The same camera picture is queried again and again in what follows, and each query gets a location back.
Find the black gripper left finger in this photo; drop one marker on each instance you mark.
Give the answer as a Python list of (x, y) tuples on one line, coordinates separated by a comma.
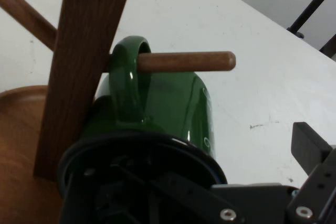
[(168, 197)]

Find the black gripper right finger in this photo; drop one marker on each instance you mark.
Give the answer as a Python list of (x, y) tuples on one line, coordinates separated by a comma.
[(312, 155)]

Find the green enamel mug white print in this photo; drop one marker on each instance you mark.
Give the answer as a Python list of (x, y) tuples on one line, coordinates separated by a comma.
[(170, 103)]

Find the black tripod stand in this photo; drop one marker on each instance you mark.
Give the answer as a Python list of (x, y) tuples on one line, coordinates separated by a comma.
[(312, 6)]

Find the brown wooden mug tree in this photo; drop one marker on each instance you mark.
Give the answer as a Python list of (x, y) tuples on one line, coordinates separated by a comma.
[(86, 51)]

